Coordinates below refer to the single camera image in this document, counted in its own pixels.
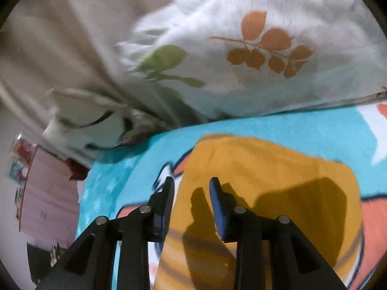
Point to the colourful wall picture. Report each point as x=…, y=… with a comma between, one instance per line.
x=18, y=166

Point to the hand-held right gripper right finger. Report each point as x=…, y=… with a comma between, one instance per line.
x=218, y=214

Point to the pink cabinet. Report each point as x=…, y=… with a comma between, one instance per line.
x=50, y=196

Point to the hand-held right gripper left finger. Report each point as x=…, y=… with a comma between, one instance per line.
x=161, y=214

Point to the dark red cloth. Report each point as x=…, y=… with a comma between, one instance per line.
x=77, y=170

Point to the teal printed blanket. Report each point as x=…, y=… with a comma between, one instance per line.
x=272, y=130

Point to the white leaf print pillow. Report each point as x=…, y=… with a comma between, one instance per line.
x=257, y=45

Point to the yellow striped sweater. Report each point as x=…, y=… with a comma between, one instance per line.
x=266, y=205

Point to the cream bird print cushion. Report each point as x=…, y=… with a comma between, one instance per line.
x=90, y=123

